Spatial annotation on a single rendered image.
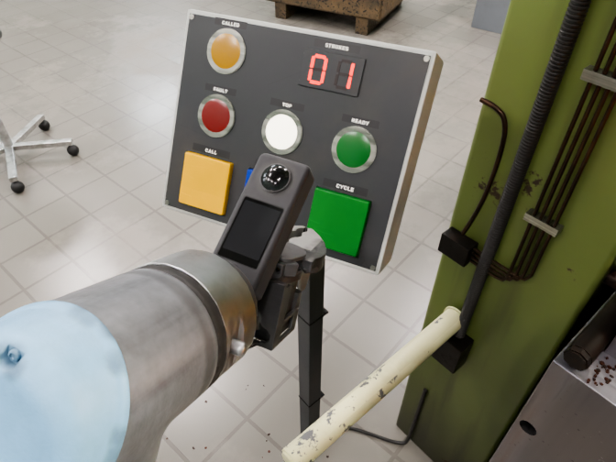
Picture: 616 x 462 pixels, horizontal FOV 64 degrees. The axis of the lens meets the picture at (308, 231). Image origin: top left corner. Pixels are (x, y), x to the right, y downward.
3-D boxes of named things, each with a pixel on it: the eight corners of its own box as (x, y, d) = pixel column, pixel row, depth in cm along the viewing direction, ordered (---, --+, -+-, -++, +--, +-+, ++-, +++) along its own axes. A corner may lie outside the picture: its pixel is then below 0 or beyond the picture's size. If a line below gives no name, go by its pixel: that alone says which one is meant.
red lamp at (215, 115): (217, 140, 67) (214, 112, 64) (199, 126, 69) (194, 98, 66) (236, 132, 68) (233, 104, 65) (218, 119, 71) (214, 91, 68)
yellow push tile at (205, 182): (221, 215, 69) (231, 163, 67) (177, 202, 71) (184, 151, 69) (228, 213, 71) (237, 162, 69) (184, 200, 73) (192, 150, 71)
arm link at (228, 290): (116, 245, 32) (247, 292, 29) (163, 231, 36) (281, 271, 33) (104, 367, 34) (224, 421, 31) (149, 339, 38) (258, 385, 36)
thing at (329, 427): (299, 482, 80) (299, 469, 76) (279, 456, 83) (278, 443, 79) (463, 333, 101) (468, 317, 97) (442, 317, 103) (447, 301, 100)
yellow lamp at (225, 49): (227, 76, 64) (224, 43, 61) (208, 64, 67) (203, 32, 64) (247, 69, 66) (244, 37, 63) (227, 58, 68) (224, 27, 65)
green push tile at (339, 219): (356, 258, 63) (369, 202, 61) (303, 241, 65) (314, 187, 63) (360, 255, 65) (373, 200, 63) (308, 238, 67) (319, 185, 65)
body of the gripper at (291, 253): (231, 302, 49) (154, 350, 38) (245, 220, 47) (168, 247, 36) (300, 327, 47) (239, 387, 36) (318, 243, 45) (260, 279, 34)
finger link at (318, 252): (291, 247, 51) (253, 269, 43) (295, 232, 50) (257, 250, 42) (334, 261, 49) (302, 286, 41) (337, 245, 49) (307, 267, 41)
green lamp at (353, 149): (357, 177, 61) (359, 148, 58) (331, 160, 63) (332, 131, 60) (374, 167, 62) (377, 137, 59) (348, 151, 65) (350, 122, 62)
